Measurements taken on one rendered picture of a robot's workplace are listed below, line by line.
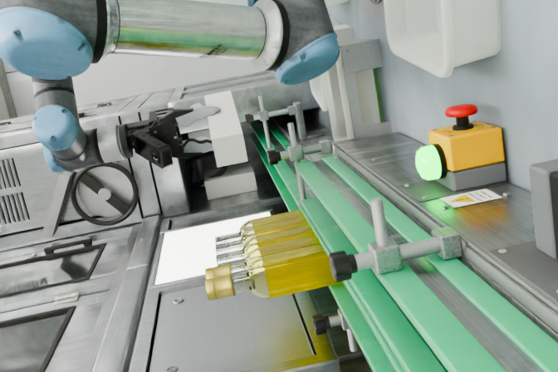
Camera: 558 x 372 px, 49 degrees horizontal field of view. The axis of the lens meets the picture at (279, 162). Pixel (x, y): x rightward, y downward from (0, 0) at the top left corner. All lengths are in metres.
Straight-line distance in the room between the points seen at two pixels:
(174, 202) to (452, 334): 1.64
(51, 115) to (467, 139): 0.75
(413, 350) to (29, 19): 0.59
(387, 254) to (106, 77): 4.30
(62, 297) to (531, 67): 1.27
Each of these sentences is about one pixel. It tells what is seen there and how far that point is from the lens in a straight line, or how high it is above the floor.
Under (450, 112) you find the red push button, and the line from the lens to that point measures 0.79.
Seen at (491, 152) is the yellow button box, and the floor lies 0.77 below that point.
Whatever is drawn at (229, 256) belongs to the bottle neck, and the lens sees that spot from 1.11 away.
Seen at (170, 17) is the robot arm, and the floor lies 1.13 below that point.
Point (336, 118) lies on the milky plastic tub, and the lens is 1.40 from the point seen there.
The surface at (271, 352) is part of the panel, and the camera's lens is 1.07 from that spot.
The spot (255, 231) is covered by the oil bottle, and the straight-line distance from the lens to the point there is 1.16.
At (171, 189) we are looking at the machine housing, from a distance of 2.06.
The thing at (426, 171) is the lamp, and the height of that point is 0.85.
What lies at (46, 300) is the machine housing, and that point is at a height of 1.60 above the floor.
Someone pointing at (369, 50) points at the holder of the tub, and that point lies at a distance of 1.24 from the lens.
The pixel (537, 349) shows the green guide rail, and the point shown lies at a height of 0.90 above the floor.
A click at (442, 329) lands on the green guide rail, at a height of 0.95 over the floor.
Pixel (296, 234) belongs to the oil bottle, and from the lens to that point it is 1.10.
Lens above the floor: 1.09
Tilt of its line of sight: 5 degrees down
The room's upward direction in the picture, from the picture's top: 101 degrees counter-clockwise
